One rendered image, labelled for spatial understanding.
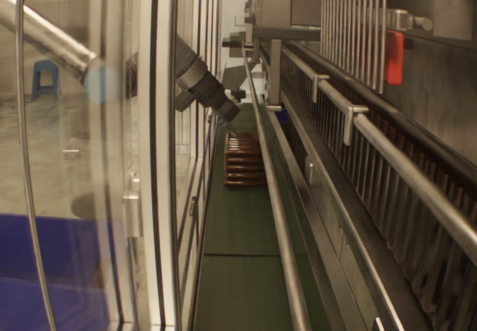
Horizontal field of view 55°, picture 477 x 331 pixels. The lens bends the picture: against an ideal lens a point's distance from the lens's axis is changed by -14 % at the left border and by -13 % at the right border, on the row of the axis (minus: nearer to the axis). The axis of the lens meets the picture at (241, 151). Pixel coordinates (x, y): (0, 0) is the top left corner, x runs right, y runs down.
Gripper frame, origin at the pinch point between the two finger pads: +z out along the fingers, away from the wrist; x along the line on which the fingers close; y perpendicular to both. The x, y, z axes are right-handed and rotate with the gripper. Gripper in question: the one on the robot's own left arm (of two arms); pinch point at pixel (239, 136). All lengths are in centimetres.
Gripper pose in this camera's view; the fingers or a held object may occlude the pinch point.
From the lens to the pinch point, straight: 140.4
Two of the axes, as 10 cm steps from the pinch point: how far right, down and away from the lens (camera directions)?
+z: 6.2, 6.3, 4.7
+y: 6.6, -7.4, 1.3
